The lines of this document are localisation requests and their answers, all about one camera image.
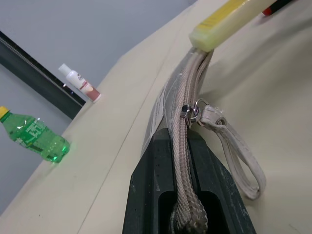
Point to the black metal frame rail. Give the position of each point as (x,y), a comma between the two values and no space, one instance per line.
(36,73)

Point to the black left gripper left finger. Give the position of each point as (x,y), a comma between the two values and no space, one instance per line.
(148,180)

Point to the beige grid zipper pouch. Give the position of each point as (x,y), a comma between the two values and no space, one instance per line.
(181,126)

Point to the white pink-labelled bottle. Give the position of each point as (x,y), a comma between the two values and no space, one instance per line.
(81,83)

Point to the red marker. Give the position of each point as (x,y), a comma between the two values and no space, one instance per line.
(273,7)

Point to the green plastic soda bottle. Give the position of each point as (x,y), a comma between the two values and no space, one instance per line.
(36,139)

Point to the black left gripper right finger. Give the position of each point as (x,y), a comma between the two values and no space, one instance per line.
(219,185)

